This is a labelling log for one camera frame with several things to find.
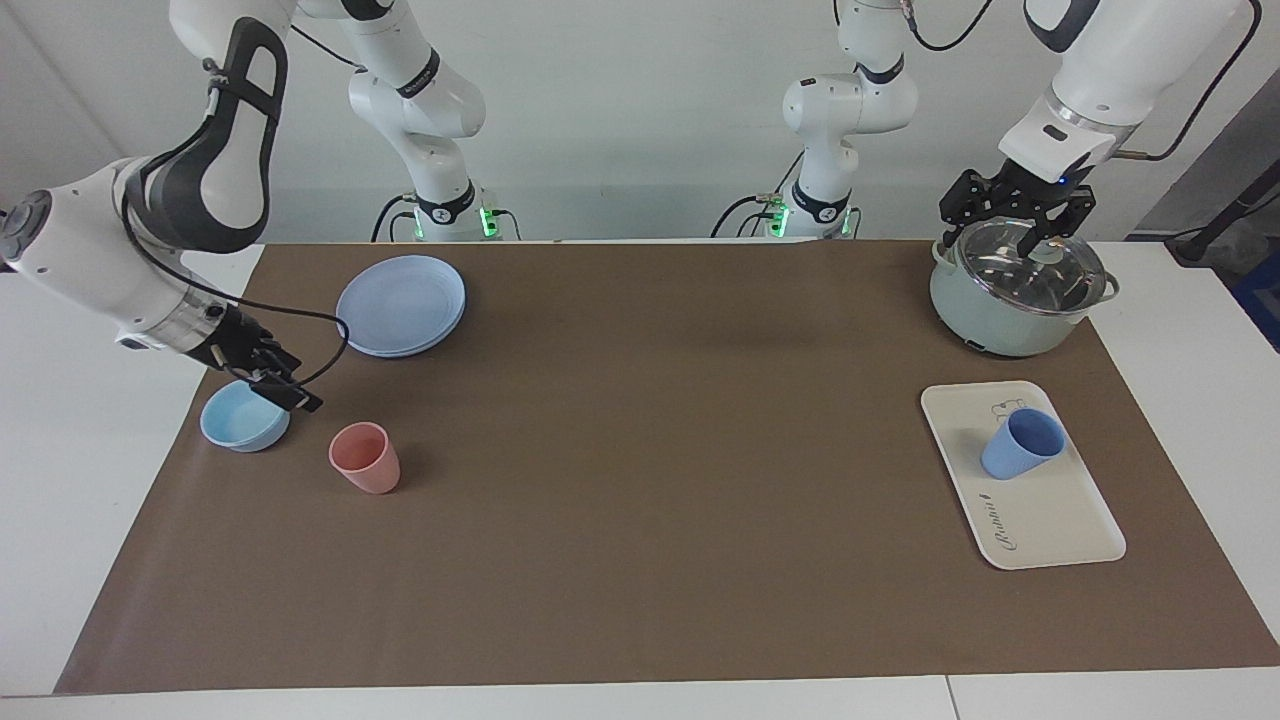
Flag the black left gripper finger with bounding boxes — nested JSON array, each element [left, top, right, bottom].
[[937, 169, 997, 252], [1024, 189, 1097, 257]]

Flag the blue box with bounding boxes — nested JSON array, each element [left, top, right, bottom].
[[1231, 250, 1280, 354]]

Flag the black left base cables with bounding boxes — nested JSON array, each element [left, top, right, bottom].
[[711, 150, 807, 240]]

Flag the light blue plate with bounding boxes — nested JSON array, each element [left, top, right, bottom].
[[335, 254, 468, 359]]

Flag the black right base cables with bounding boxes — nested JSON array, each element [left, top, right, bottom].
[[371, 192, 521, 244]]

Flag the cream rabbit print tray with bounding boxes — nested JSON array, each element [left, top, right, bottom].
[[920, 380, 1128, 572]]

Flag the brown table mat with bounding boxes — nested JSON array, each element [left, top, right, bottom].
[[55, 240, 1280, 695]]

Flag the light blue bowl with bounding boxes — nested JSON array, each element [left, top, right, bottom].
[[199, 379, 292, 454]]

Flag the blue ribbed cup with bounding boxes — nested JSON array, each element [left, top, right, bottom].
[[980, 407, 1068, 482]]

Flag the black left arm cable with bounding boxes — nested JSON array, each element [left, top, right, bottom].
[[1115, 0, 1259, 163], [895, 0, 996, 53]]

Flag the pink cup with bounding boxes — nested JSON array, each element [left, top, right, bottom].
[[328, 421, 402, 496]]

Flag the black stand leg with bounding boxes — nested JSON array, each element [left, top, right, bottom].
[[1165, 183, 1280, 265]]

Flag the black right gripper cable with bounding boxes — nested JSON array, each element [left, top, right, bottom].
[[118, 188, 350, 393]]

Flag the black base cables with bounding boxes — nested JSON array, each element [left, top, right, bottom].
[[711, 150, 807, 240], [371, 192, 521, 244]]

